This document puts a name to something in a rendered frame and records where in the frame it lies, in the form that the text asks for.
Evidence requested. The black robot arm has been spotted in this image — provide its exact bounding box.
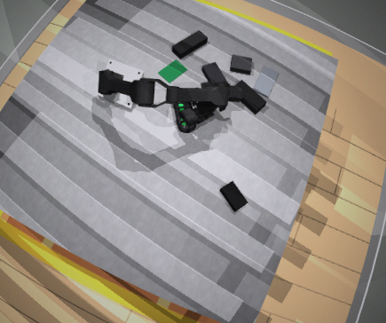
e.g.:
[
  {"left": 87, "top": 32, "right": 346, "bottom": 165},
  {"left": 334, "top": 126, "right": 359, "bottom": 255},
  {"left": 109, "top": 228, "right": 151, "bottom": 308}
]
[{"left": 98, "top": 69, "right": 243, "bottom": 108}]

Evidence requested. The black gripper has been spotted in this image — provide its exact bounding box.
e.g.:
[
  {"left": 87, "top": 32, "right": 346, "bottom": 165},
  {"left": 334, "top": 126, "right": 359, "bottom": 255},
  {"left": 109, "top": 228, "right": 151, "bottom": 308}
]
[{"left": 180, "top": 102, "right": 218, "bottom": 126}]

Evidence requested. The dark grey switch panel with green rocker switches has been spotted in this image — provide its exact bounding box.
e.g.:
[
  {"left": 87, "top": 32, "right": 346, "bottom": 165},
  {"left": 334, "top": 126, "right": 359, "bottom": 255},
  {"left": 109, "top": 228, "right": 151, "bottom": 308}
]
[{"left": 173, "top": 102, "right": 196, "bottom": 133}]

